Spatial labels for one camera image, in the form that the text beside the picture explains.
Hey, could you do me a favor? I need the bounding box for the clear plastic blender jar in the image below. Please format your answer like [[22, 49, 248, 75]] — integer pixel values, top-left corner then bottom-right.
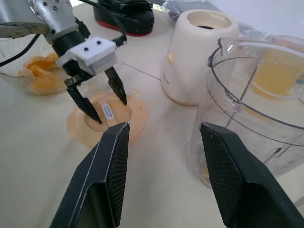
[[190, 37, 304, 207]]

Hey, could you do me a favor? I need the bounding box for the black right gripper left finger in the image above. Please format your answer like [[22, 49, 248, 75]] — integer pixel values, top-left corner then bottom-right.
[[48, 122, 131, 228]]

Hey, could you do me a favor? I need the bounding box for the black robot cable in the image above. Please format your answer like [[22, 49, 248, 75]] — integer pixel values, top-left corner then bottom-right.
[[80, 0, 129, 47], [0, 33, 42, 67]]

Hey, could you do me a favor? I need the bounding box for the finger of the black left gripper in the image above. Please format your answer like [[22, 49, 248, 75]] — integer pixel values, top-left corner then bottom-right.
[[66, 84, 103, 124], [104, 66, 128, 106]]

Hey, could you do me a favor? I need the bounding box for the cream blender base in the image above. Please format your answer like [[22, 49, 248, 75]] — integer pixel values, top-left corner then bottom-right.
[[159, 9, 240, 106]]

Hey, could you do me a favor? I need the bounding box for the yellowish juice container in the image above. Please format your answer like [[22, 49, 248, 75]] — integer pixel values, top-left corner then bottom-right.
[[249, 46, 304, 98]]

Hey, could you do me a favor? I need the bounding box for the textured clear glass bowl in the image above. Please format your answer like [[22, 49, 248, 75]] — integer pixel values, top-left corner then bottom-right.
[[0, 38, 72, 97]]

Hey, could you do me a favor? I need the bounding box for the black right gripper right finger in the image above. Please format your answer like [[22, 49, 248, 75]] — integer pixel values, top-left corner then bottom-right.
[[199, 122, 304, 228]]

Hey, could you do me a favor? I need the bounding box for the black object with red base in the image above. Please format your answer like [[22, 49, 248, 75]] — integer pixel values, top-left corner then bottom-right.
[[92, 0, 155, 37]]

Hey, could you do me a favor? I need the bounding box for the peach round blender lid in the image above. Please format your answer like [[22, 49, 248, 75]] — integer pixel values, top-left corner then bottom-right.
[[66, 91, 150, 147]]

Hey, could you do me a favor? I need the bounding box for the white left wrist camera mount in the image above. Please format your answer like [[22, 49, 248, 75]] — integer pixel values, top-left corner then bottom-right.
[[56, 37, 118, 76]]

